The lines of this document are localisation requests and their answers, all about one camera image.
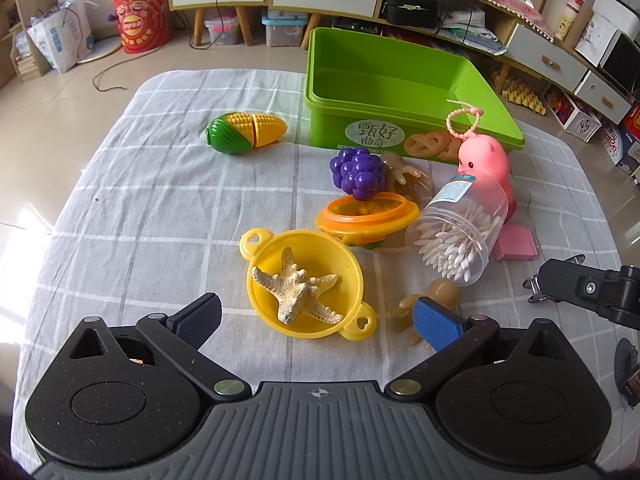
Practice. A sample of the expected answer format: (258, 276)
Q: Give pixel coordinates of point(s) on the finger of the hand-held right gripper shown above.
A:
(575, 285)

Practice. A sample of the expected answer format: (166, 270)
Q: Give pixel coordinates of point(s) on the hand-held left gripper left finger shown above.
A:
(197, 320)

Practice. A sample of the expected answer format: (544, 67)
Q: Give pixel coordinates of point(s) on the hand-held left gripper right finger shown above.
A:
(440, 325)

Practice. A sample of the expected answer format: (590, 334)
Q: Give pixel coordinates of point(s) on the translucent brown toy octopus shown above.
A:
(442, 292)
(407, 175)

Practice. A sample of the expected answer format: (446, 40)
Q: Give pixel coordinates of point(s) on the beige starfish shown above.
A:
(295, 290)

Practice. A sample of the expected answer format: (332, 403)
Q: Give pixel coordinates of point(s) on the clear cotton swab jar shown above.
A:
(450, 215)

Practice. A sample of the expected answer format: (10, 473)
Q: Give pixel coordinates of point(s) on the yellow toy pot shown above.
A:
(320, 260)

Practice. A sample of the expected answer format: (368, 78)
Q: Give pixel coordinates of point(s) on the orange toy pot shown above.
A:
(350, 222)

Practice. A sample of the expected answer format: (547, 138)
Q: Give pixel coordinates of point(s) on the pink toy pig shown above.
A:
(482, 157)

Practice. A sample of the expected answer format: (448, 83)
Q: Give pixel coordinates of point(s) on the purple toy grapes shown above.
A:
(357, 172)

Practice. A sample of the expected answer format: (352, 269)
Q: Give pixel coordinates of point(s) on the toy corn cob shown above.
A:
(235, 132)

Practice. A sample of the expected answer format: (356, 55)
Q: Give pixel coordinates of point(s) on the green plastic box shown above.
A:
(380, 90)

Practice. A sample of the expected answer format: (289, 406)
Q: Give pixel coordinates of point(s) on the dark grey slipper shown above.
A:
(627, 360)

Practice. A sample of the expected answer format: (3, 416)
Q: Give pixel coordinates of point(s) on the grey checked tablecloth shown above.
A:
(150, 220)

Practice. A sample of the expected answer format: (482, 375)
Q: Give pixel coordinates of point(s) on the blue white carton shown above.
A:
(620, 147)

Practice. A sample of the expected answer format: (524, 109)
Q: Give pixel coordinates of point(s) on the white toy crate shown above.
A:
(575, 115)

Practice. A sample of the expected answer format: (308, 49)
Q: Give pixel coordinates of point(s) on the red gift box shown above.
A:
(632, 117)

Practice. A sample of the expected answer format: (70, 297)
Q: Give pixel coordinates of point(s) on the yellow egg tray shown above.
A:
(520, 92)

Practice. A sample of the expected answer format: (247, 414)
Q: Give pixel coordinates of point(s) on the black microwave oven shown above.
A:
(622, 62)

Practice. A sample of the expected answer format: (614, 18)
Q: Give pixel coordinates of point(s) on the white paper sheet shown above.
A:
(597, 37)

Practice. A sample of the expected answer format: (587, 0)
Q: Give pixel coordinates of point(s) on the red white cup tube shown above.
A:
(570, 15)

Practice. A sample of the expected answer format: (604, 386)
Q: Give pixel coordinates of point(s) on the folded clothes pile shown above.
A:
(472, 32)

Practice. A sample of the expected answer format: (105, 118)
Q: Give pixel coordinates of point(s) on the white printer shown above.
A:
(617, 7)

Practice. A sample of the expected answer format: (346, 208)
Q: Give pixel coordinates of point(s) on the round floor stand base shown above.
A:
(100, 55)

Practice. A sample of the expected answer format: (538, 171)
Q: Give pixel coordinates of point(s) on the clear storage box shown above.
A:
(222, 30)

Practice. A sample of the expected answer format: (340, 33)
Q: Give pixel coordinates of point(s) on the pink fringed cloth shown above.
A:
(500, 0)

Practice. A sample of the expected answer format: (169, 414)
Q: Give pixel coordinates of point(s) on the blue-lid storage box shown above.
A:
(285, 30)

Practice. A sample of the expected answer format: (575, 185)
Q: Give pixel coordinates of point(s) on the red printed bucket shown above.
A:
(142, 20)

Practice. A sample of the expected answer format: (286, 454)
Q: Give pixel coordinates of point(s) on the black-top storage box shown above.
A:
(355, 25)

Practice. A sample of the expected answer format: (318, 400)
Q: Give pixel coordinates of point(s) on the white shopping bag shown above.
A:
(60, 35)

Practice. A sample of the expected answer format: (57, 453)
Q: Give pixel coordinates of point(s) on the black bag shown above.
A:
(410, 7)

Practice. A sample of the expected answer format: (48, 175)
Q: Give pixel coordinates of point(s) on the light wooden rack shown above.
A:
(30, 0)

